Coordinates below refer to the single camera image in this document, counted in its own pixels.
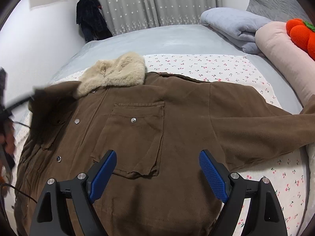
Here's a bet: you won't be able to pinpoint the brown coat with fur collar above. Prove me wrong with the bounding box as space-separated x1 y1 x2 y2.
13 52 315 236

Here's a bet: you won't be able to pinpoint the dark hanging clothes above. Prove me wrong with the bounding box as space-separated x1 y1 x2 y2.
76 0 113 43

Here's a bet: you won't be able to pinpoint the person's left hand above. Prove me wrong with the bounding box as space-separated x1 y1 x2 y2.
1 119 16 183

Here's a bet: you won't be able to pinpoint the cherry print bed cover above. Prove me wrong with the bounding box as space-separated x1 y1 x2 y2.
12 53 308 236

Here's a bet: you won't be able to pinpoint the grey dotted curtain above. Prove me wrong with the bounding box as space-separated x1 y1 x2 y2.
98 0 222 35

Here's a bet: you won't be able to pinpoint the pink pillow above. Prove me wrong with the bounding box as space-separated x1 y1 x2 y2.
255 21 314 105

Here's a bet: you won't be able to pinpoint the red pumpkin plush cushion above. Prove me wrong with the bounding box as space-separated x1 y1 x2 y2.
286 18 315 60

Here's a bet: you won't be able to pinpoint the light blue bed sheet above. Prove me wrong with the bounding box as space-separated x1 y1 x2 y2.
14 23 311 236

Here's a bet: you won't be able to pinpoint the folded lavender blanket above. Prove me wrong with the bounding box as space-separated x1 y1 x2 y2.
200 7 271 54

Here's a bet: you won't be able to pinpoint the grey quilted headboard cover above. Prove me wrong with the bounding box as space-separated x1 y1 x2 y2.
246 0 311 22

